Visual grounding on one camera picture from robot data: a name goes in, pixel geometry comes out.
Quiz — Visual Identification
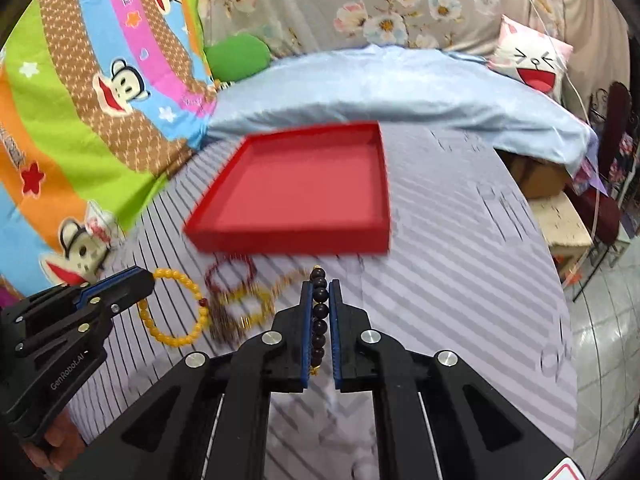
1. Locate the yellow amber bead bracelet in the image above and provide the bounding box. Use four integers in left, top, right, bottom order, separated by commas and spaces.
136, 268, 212, 349

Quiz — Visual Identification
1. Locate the chunky yellow stone bracelet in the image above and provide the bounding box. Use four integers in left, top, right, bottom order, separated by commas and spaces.
219, 284, 278, 334

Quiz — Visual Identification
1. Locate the purple garnet bead strand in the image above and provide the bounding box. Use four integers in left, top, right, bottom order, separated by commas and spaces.
209, 300, 244, 346

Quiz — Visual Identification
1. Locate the dark red bead bracelet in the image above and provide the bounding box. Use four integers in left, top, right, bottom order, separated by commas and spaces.
203, 253, 260, 306

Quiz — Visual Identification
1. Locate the twisted gold bangle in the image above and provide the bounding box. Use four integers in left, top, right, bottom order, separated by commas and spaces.
270, 269, 310, 301

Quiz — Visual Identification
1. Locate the dark wooden bead bracelet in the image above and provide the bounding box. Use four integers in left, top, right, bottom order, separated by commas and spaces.
307, 264, 331, 377

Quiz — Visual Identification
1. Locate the red jewelry box tray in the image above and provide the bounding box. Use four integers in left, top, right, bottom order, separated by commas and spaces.
183, 122, 390, 256

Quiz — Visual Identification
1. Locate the person's hand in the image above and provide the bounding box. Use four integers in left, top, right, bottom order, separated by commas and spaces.
22, 408, 86, 472

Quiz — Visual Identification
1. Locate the monkey cartoon colourful quilt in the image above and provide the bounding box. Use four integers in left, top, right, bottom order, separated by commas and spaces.
1, 0, 216, 298

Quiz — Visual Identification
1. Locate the cream wooden stool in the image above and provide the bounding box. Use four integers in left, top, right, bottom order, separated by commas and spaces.
528, 193, 592, 281

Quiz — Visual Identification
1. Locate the green plush pillow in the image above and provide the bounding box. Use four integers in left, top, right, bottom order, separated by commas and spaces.
204, 32, 271, 82

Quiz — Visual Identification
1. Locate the brown cardboard box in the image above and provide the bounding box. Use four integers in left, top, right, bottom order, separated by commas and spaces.
497, 150, 570, 200

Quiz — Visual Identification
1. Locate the dark red chair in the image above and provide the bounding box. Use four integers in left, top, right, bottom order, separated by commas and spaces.
566, 80, 634, 302

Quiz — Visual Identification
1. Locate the floral grey bed cover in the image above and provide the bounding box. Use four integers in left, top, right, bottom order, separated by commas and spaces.
196, 0, 576, 61

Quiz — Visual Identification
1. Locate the light blue blanket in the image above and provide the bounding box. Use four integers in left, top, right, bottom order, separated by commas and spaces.
206, 46, 598, 174

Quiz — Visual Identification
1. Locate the laughing cat face pillow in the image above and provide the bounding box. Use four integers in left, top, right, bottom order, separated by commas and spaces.
487, 15, 574, 103

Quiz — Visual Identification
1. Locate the white cable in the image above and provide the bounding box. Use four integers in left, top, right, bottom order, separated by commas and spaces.
514, 0, 601, 291

